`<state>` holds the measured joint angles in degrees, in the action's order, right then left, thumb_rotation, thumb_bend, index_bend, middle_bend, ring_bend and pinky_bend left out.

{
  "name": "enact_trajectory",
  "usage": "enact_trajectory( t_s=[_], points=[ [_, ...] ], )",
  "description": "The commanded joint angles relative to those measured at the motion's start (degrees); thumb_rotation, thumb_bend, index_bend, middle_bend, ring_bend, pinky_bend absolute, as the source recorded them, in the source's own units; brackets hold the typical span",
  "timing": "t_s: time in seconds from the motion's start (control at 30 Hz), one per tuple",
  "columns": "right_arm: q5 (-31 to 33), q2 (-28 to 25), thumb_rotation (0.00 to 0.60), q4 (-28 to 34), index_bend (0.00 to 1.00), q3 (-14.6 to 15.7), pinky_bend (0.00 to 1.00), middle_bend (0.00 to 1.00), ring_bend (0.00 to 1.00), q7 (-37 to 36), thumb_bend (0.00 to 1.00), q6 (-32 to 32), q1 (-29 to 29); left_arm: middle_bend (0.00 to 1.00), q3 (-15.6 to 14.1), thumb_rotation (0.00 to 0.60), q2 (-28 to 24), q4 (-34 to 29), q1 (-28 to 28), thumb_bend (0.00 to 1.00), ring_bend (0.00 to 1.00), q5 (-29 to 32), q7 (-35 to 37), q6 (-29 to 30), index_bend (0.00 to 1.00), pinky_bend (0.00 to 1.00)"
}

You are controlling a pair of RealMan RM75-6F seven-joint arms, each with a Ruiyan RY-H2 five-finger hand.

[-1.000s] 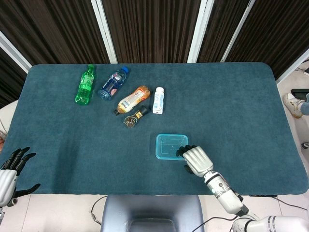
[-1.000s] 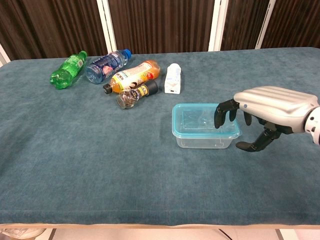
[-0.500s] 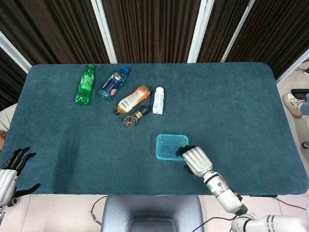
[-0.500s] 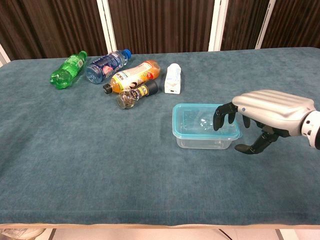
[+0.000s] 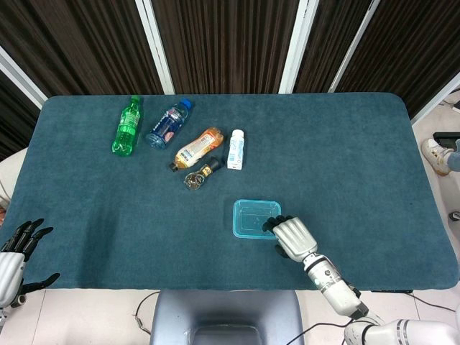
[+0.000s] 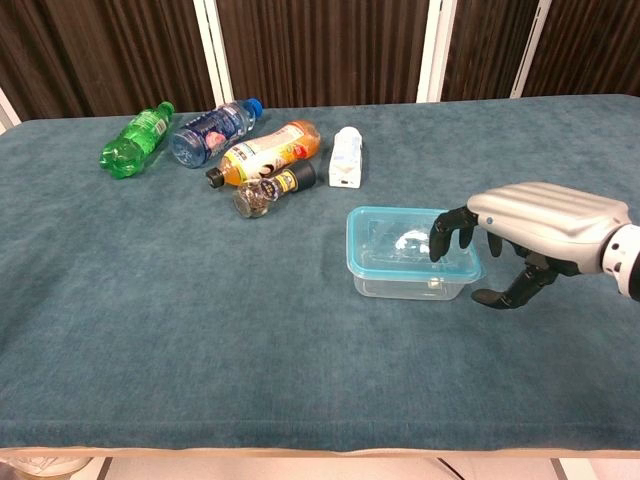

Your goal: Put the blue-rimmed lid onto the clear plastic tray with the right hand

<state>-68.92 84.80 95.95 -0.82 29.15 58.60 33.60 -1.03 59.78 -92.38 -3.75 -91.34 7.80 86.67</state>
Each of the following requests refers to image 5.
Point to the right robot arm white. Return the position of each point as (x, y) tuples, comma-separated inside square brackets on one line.
[(334, 284)]

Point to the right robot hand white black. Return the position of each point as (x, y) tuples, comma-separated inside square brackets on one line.
[(294, 239)]

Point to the green plastic soda bottle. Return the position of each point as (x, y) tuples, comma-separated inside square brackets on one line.
[(126, 133)]

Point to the brown pleated white-framed screen panel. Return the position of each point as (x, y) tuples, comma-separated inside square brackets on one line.
[(223, 43), (323, 39), (406, 43), (14, 115), (82, 43)]

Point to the small white milk bottle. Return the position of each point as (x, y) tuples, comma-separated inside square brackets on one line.
[(235, 151)]

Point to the glass pepper grinder black cap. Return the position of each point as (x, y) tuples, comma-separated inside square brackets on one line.
[(196, 179)]

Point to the blue capped water bottle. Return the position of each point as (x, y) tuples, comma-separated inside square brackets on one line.
[(165, 127)]

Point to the flat black object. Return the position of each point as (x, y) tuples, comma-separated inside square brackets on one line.
[(445, 138)]

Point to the orange juice bottle black cap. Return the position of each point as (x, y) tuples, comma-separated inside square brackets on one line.
[(196, 149)]

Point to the blue jeans leg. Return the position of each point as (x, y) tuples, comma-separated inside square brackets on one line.
[(454, 158)]

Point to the teal velvet tablecloth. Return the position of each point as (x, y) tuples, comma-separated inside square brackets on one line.
[(108, 233)]

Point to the clear blue plastic container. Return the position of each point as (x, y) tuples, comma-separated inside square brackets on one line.
[(251, 236)]

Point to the white sneaker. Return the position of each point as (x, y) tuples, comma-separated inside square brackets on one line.
[(433, 152)]

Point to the grey blue robot torso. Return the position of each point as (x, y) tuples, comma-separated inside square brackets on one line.
[(215, 309)]

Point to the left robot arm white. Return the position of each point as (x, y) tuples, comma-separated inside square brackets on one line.
[(3, 316)]

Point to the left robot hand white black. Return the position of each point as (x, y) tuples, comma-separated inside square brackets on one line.
[(10, 273)]

